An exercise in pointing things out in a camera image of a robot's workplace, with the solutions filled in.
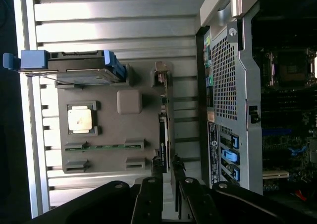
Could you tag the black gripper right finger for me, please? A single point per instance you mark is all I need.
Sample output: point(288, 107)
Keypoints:
point(195, 204)

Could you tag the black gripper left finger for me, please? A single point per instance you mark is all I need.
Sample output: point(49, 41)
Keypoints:
point(146, 204)

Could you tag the blue slot retention clip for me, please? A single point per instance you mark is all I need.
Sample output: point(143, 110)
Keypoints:
point(230, 157)
point(235, 141)
point(236, 176)

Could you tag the green RAM stick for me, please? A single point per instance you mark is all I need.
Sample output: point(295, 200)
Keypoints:
point(109, 147)

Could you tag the grey parts rack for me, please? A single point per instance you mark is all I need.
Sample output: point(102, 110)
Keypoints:
point(111, 129)

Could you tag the white expansion slot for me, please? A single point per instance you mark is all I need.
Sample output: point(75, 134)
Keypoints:
point(275, 175)

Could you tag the silver CPU chip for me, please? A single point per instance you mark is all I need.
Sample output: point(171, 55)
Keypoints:
point(79, 118)

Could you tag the green motherboard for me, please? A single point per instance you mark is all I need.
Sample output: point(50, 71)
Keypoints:
point(284, 125)

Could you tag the black grey PC case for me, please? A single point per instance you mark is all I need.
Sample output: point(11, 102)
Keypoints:
point(225, 85)

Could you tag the hard disk in blue caddy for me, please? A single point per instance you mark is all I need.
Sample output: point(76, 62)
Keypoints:
point(81, 70)

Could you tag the CPU socket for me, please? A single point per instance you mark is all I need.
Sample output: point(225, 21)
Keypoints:
point(289, 68)

